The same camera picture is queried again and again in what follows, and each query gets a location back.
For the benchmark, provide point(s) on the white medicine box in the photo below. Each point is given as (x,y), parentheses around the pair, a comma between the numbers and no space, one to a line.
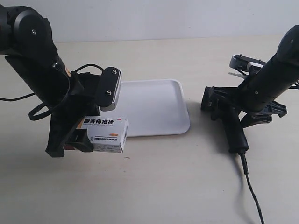
(105,134)

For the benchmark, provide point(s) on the black handheld barcode scanner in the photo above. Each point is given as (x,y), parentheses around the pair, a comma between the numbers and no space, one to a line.
(231,121)

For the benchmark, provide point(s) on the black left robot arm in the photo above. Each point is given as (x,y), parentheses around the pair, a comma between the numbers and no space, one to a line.
(66,97)

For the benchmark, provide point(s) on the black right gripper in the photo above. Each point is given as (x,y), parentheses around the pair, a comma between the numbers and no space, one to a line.
(255,96)

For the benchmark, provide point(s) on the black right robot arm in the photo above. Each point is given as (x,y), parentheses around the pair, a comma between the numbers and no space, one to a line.
(285,62)

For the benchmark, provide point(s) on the white plastic tray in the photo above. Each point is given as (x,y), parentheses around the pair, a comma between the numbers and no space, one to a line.
(153,107)

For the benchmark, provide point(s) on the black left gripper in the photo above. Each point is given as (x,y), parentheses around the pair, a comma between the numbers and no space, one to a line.
(64,120)

